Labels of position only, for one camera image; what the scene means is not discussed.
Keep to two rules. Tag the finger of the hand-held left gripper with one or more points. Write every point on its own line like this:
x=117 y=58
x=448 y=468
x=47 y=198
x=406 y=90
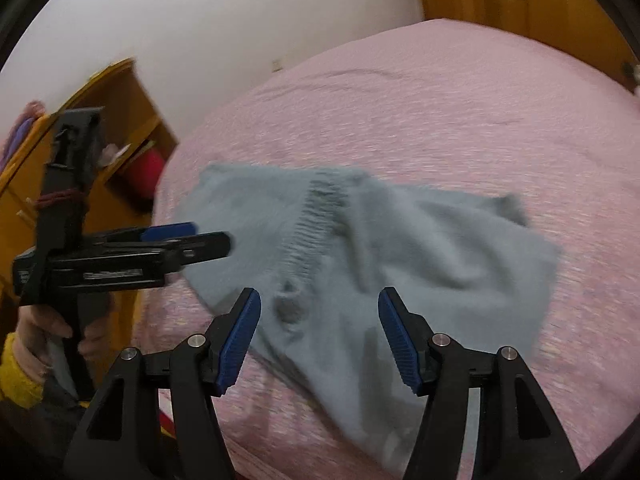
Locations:
x=210 y=246
x=167 y=231

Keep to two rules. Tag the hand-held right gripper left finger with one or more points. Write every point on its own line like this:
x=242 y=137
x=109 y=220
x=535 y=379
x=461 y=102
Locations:
x=240 y=340

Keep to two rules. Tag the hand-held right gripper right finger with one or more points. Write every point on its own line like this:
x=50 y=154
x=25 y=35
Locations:
x=400 y=340

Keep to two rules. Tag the grey pants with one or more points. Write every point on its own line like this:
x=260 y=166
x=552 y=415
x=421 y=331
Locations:
x=425 y=260

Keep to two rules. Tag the person's left forearm yellow sleeve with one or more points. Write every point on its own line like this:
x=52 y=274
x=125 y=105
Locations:
x=17 y=380

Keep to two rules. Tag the person's left hand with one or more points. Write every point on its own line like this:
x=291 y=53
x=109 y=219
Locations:
x=35 y=330

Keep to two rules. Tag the red cylindrical object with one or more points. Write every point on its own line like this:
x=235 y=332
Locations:
x=145 y=170

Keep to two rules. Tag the purple plush item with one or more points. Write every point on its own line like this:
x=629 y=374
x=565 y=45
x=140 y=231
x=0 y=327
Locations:
x=22 y=130

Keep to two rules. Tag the wooden bedside shelf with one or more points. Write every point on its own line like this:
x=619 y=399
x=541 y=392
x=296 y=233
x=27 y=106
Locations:
x=125 y=100

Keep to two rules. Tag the person's dark clothing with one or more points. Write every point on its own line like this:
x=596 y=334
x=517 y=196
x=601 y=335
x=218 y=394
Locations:
x=35 y=435

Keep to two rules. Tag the bed with pink floral sheet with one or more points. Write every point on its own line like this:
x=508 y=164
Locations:
x=400 y=110

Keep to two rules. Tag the wooden wardrobe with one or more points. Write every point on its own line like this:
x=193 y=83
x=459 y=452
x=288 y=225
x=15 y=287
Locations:
x=550 y=10

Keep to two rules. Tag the white wall socket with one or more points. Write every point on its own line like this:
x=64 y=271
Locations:
x=276 y=65

